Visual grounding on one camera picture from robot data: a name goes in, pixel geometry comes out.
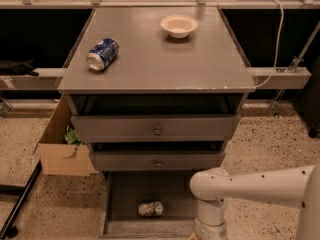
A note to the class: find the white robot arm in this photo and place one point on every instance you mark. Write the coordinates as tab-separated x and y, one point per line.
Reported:
294	187

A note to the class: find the grey top drawer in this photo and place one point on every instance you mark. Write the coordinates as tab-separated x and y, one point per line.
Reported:
156	128

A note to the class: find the grey drawer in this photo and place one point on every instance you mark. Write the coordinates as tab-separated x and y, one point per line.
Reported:
127	190
149	161
156	128

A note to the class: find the grey drawer cabinet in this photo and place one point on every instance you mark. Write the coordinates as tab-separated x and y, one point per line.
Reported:
155	74

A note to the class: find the grey middle drawer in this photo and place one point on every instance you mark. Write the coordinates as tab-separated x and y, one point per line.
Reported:
149	161

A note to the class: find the blue pepsi can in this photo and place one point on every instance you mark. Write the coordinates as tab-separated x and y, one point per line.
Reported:
102	54

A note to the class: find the grey bottom drawer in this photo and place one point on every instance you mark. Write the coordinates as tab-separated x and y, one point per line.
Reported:
127	190

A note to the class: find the white paper bowl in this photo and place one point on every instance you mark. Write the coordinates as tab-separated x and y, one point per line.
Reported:
179	26

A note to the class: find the green snack bag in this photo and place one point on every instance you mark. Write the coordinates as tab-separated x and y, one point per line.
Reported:
71	136

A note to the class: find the cardboard box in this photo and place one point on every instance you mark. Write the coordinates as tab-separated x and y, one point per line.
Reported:
57	156

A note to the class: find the black object on ledge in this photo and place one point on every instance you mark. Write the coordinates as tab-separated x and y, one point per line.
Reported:
9	67

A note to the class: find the black cart at right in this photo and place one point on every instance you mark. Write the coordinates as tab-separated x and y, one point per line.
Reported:
308	101

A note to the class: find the black floor rail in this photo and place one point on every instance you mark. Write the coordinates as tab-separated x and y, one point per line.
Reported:
8	229

